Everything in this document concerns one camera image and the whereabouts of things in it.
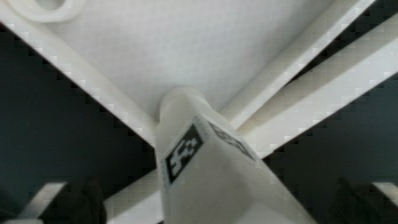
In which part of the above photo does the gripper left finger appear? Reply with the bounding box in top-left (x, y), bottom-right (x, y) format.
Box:
top-left (0, 182), bottom-right (68, 224)

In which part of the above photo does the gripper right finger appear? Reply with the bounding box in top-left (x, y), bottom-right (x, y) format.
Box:
top-left (331, 179), bottom-right (398, 224)

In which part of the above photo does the white leg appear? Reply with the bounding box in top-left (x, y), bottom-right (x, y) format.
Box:
top-left (155, 87), bottom-right (317, 224)

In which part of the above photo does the white square desk top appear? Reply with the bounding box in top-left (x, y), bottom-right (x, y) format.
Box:
top-left (0, 0), bottom-right (375, 140)

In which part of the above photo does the white L-shaped fence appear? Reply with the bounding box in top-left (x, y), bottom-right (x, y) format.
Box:
top-left (105, 14), bottom-right (398, 224)

